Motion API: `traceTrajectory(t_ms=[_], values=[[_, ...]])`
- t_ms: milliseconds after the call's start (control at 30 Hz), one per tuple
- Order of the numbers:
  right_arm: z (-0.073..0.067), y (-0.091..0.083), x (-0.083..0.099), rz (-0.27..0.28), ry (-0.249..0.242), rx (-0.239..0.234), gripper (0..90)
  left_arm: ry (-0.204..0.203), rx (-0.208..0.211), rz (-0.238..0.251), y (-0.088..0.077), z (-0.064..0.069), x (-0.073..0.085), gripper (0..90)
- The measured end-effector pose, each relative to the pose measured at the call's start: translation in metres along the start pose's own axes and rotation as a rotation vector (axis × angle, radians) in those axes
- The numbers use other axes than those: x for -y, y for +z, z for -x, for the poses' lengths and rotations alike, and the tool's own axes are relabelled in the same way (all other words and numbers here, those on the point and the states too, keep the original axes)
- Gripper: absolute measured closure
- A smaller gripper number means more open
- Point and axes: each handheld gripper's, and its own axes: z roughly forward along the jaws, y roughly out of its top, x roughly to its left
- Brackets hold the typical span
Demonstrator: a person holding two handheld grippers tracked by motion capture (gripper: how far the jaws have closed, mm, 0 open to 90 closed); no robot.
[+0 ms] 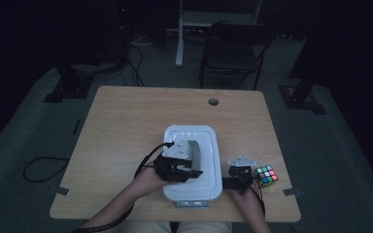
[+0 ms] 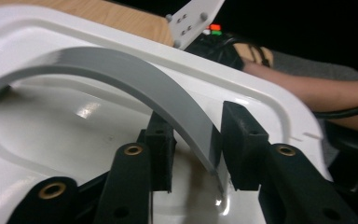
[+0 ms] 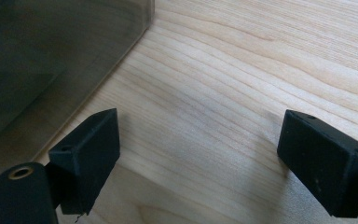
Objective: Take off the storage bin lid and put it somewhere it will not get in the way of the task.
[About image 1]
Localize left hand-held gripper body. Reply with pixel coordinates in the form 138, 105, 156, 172
153, 140, 195, 184

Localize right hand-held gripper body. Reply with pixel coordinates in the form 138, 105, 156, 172
227, 155, 257, 195

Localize white box lid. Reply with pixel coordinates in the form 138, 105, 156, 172
161, 124, 224, 203

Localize multicoloured puzzle cube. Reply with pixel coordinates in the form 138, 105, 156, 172
253, 164, 279, 189

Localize person's right hand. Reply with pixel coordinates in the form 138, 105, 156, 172
230, 183, 262, 213

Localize person's left hand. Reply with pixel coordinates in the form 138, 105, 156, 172
131, 160, 177, 199

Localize person's beige trousers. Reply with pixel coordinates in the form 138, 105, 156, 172
119, 220, 234, 233

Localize grey tape piece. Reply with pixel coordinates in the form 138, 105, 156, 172
282, 187, 302, 197
49, 185, 71, 197

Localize black stand base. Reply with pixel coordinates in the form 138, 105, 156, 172
43, 62, 95, 105
278, 83, 327, 116

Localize black strip on floor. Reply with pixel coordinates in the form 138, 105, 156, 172
72, 118, 82, 137

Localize black folding chair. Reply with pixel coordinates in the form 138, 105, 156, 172
197, 20, 278, 91

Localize left hand-held gripper cable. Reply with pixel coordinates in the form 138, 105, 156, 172
71, 141, 176, 233

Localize hand-held gripper cable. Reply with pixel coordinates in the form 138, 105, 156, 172
247, 183, 267, 217
71, 141, 176, 233

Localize right hand-held gripper cable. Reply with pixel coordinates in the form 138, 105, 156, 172
247, 183, 267, 217

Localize black floor cables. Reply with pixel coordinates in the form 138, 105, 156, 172
126, 42, 146, 87

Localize white floor cable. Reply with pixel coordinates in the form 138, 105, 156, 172
130, 34, 158, 47

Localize black floor cable loop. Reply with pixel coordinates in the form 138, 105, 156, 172
21, 156, 71, 183

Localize white metal desk frame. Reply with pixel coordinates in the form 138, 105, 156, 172
174, 0, 264, 68

